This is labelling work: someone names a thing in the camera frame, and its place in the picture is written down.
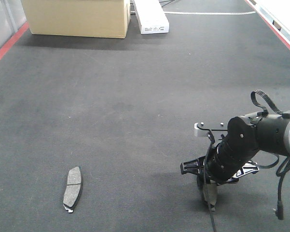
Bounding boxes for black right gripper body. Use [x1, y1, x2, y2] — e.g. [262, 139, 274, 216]
[180, 135, 259, 185]

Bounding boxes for brake pad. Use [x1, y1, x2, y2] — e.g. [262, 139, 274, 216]
[63, 166, 83, 214]
[200, 183, 218, 212]

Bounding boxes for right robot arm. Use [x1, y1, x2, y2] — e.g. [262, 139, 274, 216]
[180, 111, 290, 185]

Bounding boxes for white long box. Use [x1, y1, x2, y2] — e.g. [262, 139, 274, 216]
[133, 0, 169, 34]

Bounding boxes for cardboard box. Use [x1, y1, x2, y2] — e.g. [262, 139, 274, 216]
[21, 0, 130, 39]

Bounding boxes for black camera cable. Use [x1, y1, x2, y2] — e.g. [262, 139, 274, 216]
[202, 130, 219, 232]

